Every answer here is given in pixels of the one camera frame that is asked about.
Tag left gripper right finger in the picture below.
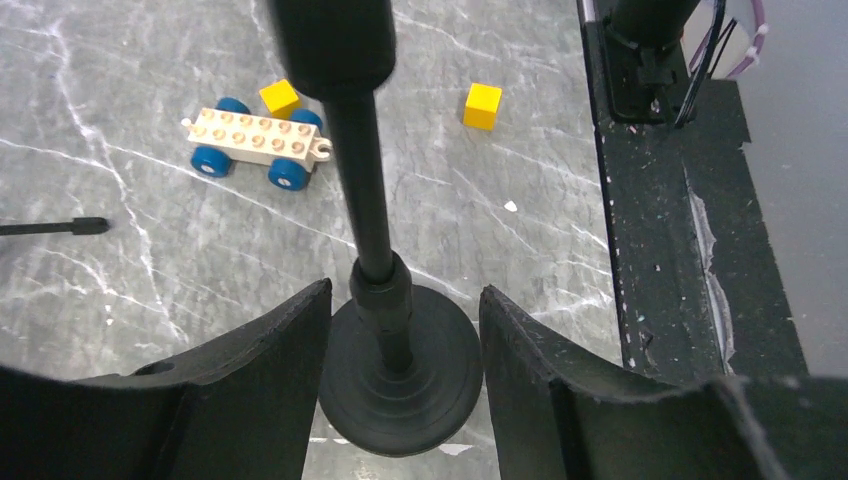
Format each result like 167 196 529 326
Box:
479 286 847 479

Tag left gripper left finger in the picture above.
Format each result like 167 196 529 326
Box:
1 279 332 479

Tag black round-base desk mic stand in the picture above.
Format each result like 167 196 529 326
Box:
268 1 483 457

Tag black tripod mic stand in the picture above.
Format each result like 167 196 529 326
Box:
0 217 111 236

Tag toy brick car blue wheels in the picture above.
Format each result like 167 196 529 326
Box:
181 97 333 191

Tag yellow cube near car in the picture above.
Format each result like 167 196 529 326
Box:
259 79 302 120

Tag yellow cube on table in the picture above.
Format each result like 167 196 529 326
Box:
462 83 503 131

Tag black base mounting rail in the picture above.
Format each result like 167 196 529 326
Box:
580 1 808 384

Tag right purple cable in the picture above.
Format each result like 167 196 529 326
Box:
688 0 770 81

